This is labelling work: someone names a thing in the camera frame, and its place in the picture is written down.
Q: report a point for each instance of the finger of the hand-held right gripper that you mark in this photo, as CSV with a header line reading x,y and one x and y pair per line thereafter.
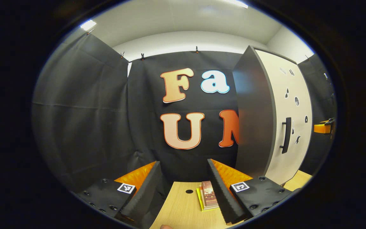
x,y
322,128

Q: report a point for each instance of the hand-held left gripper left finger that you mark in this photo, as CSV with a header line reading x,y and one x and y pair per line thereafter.
x,y
146,192

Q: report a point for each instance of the black backdrop cloth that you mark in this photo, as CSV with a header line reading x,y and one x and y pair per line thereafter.
x,y
84,121

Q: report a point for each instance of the thin yellow book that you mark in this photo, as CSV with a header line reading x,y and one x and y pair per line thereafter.
x,y
199,197

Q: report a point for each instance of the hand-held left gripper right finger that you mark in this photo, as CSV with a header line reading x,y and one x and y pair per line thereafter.
x,y
222,194

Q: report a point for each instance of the small ceiling light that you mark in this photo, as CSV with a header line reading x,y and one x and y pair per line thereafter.
x,y
88,25

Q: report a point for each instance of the beige cabinet door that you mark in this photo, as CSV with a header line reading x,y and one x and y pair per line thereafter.
x,y
278,79

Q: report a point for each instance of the grey cabinet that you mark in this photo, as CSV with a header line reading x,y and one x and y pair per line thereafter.
x,y
253,111

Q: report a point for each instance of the long ceiling light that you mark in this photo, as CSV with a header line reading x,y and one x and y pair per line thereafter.
x,y
237,3

